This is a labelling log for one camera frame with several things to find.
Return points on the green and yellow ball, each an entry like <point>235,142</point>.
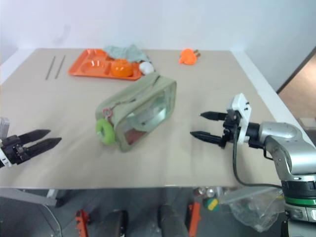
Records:
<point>210,204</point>

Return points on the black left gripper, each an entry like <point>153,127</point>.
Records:
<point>14,150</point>

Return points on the orange clamp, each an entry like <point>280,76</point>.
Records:
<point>194,217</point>
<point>81,222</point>

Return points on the orange plastic bowl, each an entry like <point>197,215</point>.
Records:
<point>121,70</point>

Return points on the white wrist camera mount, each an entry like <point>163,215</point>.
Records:
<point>3,127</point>
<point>243,108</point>

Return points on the clear plastic bag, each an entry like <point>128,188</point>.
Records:
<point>254,209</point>

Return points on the grey table frame beam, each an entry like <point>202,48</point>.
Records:
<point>27,196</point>

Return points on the orange plush toy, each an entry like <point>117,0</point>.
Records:
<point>188,57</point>

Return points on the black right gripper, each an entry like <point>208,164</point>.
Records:
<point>230,128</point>

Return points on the teal crumpled cloth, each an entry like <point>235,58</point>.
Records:
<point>128,52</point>

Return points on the white fluffy ball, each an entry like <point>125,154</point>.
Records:
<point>146,67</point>

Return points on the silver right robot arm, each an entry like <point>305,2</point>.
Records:
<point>291,148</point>

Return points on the orange compartment tray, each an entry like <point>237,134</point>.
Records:
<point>81,70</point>

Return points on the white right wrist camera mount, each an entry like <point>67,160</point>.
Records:
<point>243,108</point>

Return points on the dark rounded shape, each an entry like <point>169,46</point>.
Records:
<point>171,222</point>

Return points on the green clear toiletry bag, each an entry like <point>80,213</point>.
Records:
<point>148,96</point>

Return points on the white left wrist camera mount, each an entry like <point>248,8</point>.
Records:
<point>3,127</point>

